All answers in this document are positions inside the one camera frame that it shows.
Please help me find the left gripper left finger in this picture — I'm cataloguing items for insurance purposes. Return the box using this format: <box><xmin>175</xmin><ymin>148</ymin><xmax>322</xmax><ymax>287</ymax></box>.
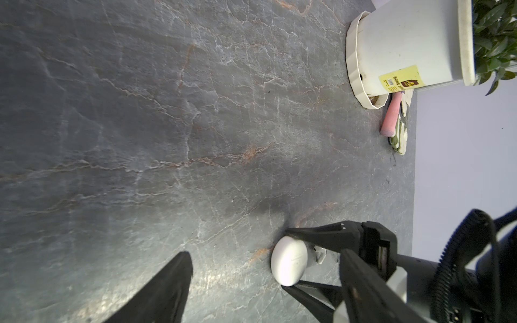
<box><xmin>106</xmin><ymin>252</ymin><xmax>193</xmax><ymax>322</ymax></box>

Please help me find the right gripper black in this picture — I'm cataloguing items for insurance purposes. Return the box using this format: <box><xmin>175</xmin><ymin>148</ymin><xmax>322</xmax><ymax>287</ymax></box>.
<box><xmin>281</xmin><ymin>221</ymin><xmax>398</xmax><ymax>322</ymax></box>

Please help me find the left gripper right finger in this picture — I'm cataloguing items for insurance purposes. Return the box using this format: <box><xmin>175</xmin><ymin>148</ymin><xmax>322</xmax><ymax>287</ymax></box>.
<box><xmin>339</xmin><ymin>249</ymin><xmax>425</xmax><ymax>322</ymax></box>

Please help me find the white earbud one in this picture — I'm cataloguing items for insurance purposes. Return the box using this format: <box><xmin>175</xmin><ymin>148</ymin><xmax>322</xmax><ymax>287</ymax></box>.
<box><xmin>313</xmin><ymin>246</ymin><xmax>327</xmax><ymax>265</ymax></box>

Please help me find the white earbud charging case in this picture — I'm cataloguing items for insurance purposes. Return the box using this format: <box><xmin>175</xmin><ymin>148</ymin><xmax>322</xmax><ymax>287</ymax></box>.
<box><xmin>271</xmin><ymin>236</ymin><xmax>308</xmax><ymax>287</ymax></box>

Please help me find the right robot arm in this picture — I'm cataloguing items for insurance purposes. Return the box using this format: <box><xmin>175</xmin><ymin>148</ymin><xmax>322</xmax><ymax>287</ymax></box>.
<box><xmin>271</xmin><ymin>209</ymin><xmax>516</xmax><ymax>322</ymax></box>

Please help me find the purple pink garden trowel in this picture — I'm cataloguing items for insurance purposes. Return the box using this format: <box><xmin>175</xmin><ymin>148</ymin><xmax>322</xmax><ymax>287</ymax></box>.
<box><xmin>380</xmin><ymin>92</ymin><xmax>403</xmax><ymax>137</ymax></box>

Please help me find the white plant saucer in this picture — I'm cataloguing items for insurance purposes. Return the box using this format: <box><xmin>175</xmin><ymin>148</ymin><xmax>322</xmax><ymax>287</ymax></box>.
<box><xmin>345</xmin><ymin>11</ymin><xmax>389</xmax><ymax>110</ymax></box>

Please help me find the potted green plant white pot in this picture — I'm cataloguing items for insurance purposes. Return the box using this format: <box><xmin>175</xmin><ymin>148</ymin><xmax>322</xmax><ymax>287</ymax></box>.
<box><xmin>345</xmin><ymin>1</ymin><xmax>516</xmax><ymax>102</ymax></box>

